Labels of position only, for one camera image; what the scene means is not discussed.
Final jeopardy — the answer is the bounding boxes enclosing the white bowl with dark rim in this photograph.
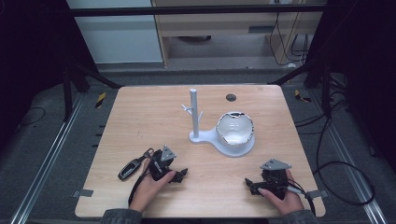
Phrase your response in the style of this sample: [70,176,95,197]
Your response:
[216,110,256,147]

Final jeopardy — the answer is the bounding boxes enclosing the light wooden desk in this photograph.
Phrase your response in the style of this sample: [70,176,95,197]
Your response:
[150,0,326,67]

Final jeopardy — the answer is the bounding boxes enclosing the person's left hand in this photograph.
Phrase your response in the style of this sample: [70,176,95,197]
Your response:
[128,158,177,215]

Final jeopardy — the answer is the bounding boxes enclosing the white cabinet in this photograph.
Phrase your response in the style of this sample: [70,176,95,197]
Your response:
[65,0,163,65]

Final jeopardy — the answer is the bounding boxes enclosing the black car key fob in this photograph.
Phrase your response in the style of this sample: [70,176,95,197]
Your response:
[117,147,155,181]

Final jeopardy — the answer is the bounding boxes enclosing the person's right hand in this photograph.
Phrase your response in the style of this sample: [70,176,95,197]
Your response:
[257,169,305,217]

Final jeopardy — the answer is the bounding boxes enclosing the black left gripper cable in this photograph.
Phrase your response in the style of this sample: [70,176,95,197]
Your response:
[127,172,151,207]

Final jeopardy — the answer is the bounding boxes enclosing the black metal stand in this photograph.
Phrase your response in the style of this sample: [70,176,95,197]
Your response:
[60,60,123,123]
[268,59,333,119]

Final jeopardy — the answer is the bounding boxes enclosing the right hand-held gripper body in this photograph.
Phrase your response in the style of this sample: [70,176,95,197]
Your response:
[259,158,293,201]

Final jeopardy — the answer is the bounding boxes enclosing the white tree stand with dish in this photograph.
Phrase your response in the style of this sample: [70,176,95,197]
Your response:
[181,88,257,159]

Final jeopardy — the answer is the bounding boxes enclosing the yellow black floor tape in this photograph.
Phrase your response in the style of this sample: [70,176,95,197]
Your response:
[293,89,313,104]
[94,91,107,110]

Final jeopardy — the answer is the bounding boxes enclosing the black horizontal bar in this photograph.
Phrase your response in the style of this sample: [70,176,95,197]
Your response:
[68,4,329,19]

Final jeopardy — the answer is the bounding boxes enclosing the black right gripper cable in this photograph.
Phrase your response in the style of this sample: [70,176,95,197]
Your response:
[286,181,318,217]

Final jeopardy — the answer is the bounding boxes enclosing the black looped floor cable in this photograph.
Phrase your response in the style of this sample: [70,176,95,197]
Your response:
[293,102,376,207]

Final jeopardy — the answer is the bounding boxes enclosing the thin black floor cable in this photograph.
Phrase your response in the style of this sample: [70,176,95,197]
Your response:
[17,106,47,128]

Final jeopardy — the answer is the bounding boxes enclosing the dark curtain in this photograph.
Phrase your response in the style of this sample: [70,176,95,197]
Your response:
[0,0,100,153]
[303,0,396,175]

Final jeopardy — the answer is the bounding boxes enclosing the hanging black cables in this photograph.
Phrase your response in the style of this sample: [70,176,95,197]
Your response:
[268,0,310,68]

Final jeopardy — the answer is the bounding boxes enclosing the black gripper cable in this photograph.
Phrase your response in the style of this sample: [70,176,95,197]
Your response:
[127,172,151,207]
[286,181,318,217]

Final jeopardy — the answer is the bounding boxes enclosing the grey tape strip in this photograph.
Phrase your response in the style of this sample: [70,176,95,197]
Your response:
[71,189,94,199]
[305,189,330,200]

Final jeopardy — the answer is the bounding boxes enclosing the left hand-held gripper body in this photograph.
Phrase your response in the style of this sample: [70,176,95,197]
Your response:
[148,144,177,182]

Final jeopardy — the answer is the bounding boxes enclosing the metal floor rail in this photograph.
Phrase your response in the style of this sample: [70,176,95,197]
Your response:
[8,92,86,224]
[309,90,389,224]

